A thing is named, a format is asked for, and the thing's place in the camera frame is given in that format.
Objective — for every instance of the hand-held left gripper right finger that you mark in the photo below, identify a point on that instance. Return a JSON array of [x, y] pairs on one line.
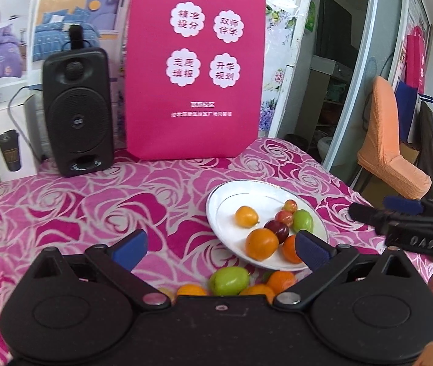
[[313, 253]]

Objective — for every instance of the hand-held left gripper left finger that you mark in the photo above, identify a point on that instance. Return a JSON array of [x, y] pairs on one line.
[[130, 249]]

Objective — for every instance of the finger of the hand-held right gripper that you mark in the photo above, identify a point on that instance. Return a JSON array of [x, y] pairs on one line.
[[403, 205], [369, 215]]

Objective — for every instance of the green mango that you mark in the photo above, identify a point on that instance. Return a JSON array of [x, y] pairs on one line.
[[303, 221], [228, 280]]

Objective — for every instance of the dark purple plum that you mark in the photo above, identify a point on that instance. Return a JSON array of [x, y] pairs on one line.
[[278, 230]]

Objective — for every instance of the small red green tomato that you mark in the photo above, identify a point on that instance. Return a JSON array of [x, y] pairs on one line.
[[289, 206]]

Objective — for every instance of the small yellow orange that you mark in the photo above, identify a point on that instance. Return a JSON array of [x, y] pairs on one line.
[[246, 215]]

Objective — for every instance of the white plate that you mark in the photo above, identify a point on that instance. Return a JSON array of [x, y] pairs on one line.
[[227, 202]]

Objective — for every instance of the chair with orange cover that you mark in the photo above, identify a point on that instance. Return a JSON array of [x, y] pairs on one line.
[[384, 148]]

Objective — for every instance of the pink rose tablecloth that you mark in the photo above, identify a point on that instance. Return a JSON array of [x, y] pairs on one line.
[[86, 206]]

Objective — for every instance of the blue bag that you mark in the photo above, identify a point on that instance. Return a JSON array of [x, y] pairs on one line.
[[405, 110]]

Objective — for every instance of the hanging pink bag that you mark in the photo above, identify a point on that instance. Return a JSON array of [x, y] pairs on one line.
[[416, 61]]

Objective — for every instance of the black speaker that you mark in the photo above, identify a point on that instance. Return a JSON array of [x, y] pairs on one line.
[[77, 114]]

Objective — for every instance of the grey appliance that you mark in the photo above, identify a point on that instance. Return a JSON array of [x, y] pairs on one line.
[[35, 129]]

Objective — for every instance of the white box with cup print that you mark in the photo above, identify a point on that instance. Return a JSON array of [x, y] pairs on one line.
[[10, 141]]

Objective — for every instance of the green sticker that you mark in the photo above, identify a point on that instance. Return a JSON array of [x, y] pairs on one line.
[[310, 17]]

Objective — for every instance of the pink tote bag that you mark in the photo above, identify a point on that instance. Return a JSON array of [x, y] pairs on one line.
[[193, 45]]

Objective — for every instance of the blue bedding poster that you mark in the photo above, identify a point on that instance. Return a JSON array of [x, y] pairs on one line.
[[71, 15]]

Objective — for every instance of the floral wall poster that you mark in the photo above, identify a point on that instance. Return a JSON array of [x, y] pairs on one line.
[[277, 84]]

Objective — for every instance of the white sliding door frame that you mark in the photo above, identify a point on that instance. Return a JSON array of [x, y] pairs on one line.
[[376, 45]]

